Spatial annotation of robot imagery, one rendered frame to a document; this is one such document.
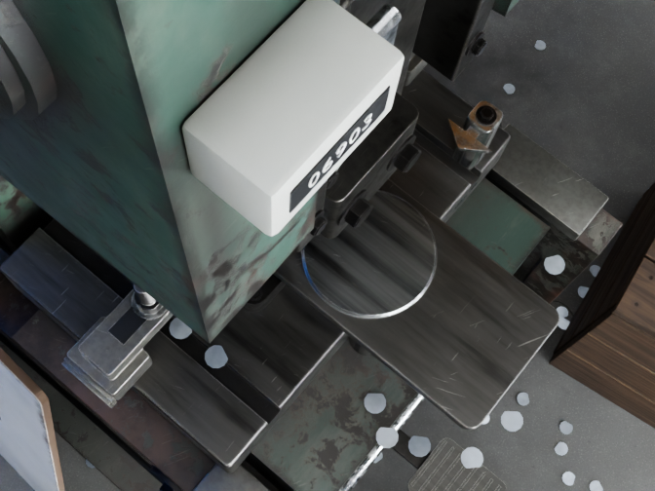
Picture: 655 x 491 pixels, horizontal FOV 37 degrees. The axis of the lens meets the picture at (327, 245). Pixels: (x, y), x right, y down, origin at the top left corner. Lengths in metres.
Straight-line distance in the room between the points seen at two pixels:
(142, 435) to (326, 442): 0.19
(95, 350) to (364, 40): 0.61
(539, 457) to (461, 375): 0.83
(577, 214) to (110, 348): 0.52
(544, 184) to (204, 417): 0.45
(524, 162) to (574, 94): 0.82
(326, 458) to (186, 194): 0.64
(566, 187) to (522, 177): 0.05
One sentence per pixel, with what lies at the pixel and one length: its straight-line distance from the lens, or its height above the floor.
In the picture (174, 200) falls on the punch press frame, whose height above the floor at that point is 1.28.
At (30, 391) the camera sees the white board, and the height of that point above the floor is 0.59.
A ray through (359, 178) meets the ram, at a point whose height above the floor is 0.98.
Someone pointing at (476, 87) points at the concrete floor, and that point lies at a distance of 1.88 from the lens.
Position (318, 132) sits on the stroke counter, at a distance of 0.31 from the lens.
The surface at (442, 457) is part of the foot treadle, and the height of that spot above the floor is 0.16.
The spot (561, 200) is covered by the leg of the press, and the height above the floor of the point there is 0.64.
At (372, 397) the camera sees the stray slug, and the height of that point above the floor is 0.65.
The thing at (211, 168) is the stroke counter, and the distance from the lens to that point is 0.32.
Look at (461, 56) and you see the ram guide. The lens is 0.69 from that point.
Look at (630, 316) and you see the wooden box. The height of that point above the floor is 0.35.
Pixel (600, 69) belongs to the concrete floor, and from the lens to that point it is 1.96.
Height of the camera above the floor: 1.62
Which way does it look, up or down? 71 degrees down
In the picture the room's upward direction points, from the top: 9 degrees clockwise
